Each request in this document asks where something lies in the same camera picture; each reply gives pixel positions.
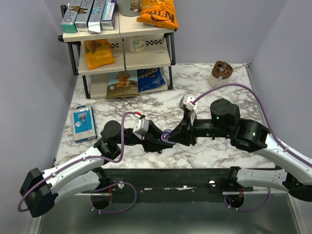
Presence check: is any teal toothpaste box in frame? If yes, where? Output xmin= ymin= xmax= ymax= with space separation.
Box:
xmin=61 ymin=0 xmax=82 ymax=33

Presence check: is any orange kettle chips bag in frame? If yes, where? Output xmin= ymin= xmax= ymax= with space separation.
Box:
xmin=136 ymin=0 xmax=179 ymax=30

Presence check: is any grey cartoon mug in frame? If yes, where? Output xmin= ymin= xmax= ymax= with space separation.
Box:
xmin=117 ymin=0 xmax=142 ymax=17

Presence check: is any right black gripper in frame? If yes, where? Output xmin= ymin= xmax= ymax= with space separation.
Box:
xmin=167 ymin=110 xmax=232 ymax=146

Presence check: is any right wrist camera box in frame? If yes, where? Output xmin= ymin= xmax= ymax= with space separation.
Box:
xmin=179 ymin=95 xmax=197 ymax=111

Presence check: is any brown-topped white cup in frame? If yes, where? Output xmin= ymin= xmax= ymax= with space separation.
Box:
xmin=208 ymin=61 xmax=233 ymax=88

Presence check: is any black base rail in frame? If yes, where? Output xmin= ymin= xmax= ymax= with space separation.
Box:
xmin=92 ymin=167 xmax=243 ymax=203

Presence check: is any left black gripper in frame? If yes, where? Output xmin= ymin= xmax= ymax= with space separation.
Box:
xmin=115 ymin=120 xmax=173 ymax=154

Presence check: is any blue silver toothpaste box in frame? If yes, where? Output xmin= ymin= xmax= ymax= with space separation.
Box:
xmin=88 ymin=0 xmax=106 ymax=33

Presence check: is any blue-purple earbud charging case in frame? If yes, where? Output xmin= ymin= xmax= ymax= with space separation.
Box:
xmin=161 ymin=129 xmax=176 ymax=145

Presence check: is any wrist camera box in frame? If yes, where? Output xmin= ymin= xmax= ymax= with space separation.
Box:
xmin=179 ymin=95 xmax=197 ymax=111
xmin=133 ymin=118 xmax=149 ymax=135

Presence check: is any blue doritos bag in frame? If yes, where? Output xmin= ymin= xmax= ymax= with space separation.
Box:
xmin=137 ymin=68 xmax=166 ymax=92

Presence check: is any beige black shelf rack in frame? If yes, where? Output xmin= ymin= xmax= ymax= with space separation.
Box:
xmin=58 ymin=13 xmax=176 ymax=99

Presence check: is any orange snack bag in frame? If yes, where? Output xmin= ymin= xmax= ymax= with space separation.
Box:
xmin=83 ymin=39 xmax=115 ymax=70

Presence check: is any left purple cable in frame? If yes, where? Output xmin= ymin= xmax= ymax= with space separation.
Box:
xmin=17 ymin=111 xmax=144 ymax=215

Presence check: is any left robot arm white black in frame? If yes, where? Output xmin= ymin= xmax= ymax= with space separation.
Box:
xmin=18 ymin=118 xmax=175 ymax=218

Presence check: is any brown chips bag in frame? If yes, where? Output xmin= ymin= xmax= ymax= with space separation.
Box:
xmin=106 ymin=70 xmax=139 ymax=99

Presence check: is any purple white toothpaste box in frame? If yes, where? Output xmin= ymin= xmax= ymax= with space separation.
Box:
xmin=100 ymin=0 xmax=117 ymax=30

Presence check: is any white patterned mug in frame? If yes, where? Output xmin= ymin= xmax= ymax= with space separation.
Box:
xmin=127 ymin=35 xmax=146 ymax=54

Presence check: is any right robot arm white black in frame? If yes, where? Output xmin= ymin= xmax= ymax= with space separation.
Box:
xmin=168 ymin=98 xmax=312 ymax=202

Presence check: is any blue razor package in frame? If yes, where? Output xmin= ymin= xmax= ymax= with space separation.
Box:
xmin=71 ymin=105 xmax=98 ymax=143

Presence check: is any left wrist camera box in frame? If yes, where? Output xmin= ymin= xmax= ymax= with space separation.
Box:
xmin=133 ymin=118 xmax=149 ymax=135

